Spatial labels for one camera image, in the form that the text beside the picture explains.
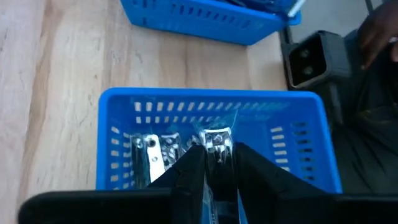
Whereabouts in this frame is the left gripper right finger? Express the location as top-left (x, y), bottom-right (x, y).
top-left (234, 142), bottom-right (337, 224)

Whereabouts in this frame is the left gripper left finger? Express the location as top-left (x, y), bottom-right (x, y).
top-left (148, 145), bottom-right (208, 224)

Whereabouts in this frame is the silver nail clipper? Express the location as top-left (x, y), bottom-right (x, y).
top-left (129, 133), bottom-right (166, 189)
top-left (198, 126), bottom-right (234, 224)

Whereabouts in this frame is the teal and white toothbrush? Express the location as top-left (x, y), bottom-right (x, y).
top-left (287, 0), bottom-right (307, 18)

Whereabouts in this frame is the blue plastic basket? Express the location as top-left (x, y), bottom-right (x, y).
top-left (95, 86), bottom-right (343, 224)
top-left (119, 0), bottom-right (302, 46)

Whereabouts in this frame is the person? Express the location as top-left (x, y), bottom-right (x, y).
top-left (326, 29), bottom-right (398, 194)

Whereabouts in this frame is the person's hand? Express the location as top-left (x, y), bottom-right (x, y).
top-left (356, 1), bottom-right (398, 70)

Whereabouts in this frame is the black table-level camera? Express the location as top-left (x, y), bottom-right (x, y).
top-left (284, 30), bottom-right (354, 91)

